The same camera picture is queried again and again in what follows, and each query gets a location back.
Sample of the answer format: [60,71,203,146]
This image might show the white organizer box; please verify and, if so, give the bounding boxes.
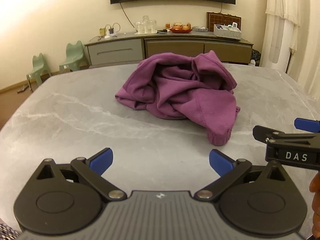
[213,23,242,40]

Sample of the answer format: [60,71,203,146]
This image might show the cluster of clear glass cups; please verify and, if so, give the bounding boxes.
[134,16,158,35]

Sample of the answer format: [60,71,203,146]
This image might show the person's patterned clothing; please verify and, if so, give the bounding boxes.
[0,222,20,240]

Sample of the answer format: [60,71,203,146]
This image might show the charger and cables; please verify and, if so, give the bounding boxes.
[104,24,120,38]

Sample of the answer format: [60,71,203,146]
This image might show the small green plastic chair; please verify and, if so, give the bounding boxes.
[59,40,90,72]
[26,53,52,85]

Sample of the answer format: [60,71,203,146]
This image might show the wooden chessboard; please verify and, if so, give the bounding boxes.
[206,12,242,32]

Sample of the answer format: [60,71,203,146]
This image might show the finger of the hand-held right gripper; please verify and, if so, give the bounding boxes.
[294,118,320,132]
[252,125,320,145]

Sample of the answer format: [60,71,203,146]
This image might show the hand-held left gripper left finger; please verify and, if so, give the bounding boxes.
[36,148,127,200]

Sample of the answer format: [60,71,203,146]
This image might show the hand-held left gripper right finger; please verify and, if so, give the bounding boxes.
[194,149,285,200]

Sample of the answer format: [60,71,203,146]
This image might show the white curtain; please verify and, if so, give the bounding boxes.
[296,0,320,98]

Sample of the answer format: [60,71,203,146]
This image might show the purple sweater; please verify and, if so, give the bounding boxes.
[114,50,241,147]

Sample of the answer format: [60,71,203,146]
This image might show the person's right hand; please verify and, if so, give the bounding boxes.
[309,172,320,236]

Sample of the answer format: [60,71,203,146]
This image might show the grey and brown sideboard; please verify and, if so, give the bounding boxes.
[84,31,253,67]

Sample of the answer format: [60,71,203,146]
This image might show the black hanging cable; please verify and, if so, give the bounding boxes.
[119,2,135,28]

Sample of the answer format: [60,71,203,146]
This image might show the red fruit plate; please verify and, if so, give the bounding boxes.
[169,27,193,34]

